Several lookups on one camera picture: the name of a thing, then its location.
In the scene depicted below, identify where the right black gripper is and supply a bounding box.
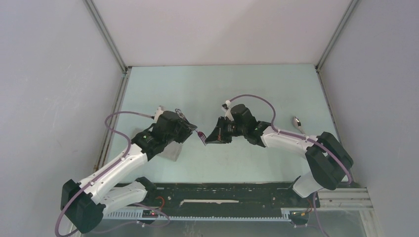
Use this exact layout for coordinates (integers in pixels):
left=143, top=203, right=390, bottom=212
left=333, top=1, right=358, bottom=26
left=206, top=117, right=247, bottom=144

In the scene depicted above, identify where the pink metal fork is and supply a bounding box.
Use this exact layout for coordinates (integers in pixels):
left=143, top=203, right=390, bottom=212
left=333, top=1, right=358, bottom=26
left=175, top=108, right=207, bottom=146

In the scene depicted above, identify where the grey cloth napkin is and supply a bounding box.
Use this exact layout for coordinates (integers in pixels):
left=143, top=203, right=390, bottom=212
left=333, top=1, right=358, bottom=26
left=130, top=128, right=183, bottom=162

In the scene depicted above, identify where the metal spoon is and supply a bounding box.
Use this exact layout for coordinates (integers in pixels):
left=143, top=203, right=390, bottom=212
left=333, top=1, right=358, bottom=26
left=292, top=116, right=306, bottom=134

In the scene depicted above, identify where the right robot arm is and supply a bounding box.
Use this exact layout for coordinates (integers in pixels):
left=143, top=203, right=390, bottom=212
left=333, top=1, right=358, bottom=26
left=205, top=104, right=353, bottom=206

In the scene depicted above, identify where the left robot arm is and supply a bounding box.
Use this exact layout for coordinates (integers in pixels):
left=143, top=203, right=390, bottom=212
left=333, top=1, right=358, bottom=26
left=55, top=107, right=197, bottom=237

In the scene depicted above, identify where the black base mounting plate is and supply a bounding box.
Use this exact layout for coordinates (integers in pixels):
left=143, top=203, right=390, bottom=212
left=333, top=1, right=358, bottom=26
left=141, top=182, right=320, bottom=219

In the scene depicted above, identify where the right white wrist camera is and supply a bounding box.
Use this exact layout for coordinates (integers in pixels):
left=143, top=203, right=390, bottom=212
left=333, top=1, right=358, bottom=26
left=222, top=100, right=234, bottom=121

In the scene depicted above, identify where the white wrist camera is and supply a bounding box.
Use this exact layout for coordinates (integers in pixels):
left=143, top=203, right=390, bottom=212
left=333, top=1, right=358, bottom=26
left=222, top=100, right=234, bottom=121
left=153, top=106, right=165, bottom=122

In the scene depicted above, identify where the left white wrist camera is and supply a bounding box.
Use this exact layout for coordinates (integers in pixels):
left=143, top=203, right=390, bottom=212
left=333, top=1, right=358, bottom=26
left=153, top=106, right=165, bottom=122

